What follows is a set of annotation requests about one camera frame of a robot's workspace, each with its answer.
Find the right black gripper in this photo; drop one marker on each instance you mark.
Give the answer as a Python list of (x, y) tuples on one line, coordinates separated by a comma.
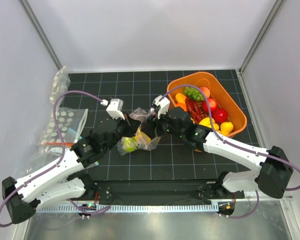
[(149, 129)]

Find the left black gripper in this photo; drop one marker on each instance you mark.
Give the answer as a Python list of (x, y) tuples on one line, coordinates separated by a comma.
[(131, 125)]

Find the yellow mango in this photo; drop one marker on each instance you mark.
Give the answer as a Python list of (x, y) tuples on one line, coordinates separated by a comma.
[(142, 138)]

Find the pink dotted zip bag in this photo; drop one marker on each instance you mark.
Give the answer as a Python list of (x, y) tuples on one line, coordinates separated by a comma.
[(140, 115)]

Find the green apple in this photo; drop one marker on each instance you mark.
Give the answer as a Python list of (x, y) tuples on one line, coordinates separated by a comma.
[(129, 144)]

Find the green grapes bunch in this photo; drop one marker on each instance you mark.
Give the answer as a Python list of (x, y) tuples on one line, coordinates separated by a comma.
[(193, 94)]

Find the yellow lemon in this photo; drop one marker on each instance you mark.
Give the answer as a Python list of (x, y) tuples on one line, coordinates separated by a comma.
[(226, 127)]

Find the orange plastic basket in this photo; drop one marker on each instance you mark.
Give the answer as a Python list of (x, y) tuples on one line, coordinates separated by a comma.
[(219, 94)]

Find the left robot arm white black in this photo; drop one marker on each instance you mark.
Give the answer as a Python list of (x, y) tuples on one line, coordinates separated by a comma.
[(20, 196)]

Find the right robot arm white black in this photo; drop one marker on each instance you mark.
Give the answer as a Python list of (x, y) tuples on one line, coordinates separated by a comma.
[(268, 170)]

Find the white dotted bag with items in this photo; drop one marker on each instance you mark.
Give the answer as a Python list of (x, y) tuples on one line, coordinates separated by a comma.
[(71, 123)]

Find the white dotted bag upright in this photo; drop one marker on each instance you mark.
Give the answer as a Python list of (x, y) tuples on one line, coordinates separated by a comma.
[(60, 85)]

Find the crumpled clear plastic bag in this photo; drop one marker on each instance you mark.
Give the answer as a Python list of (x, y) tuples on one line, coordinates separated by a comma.
[(37, 161)]

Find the black grid mat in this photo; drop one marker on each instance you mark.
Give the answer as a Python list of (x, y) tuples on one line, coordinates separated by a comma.
[(171, 159)]

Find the orange fruit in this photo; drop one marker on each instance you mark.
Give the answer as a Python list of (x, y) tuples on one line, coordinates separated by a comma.
[(182, 105)]

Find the yellow bell pepper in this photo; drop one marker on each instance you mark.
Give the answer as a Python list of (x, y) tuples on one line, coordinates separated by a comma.
[(180, 98)]

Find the red chili peppers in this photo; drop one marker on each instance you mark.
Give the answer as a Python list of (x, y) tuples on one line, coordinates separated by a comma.
[(194, 110)]

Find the yellow banana bunch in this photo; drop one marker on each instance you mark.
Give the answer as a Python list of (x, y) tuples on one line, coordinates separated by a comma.
[(206, 122)]

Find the peach fruit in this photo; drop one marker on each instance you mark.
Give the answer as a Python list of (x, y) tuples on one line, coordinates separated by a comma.
[(205, 91)]

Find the red apple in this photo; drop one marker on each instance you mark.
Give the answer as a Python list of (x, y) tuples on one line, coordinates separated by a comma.
[(220, 115)]

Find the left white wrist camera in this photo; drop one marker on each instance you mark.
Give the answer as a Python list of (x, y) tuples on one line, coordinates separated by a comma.
[(114, 109)]

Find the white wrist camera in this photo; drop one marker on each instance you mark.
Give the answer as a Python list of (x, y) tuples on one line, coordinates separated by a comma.
[(114, 109), (160, 106)]

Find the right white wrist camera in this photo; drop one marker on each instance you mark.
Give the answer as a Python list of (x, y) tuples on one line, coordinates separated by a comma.
[(160, 106)]

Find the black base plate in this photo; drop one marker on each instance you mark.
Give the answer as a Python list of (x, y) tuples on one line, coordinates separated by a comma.
[(157, 192)]

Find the white slotted cable duct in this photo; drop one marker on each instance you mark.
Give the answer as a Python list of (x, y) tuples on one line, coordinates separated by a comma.
[(66, 207)]

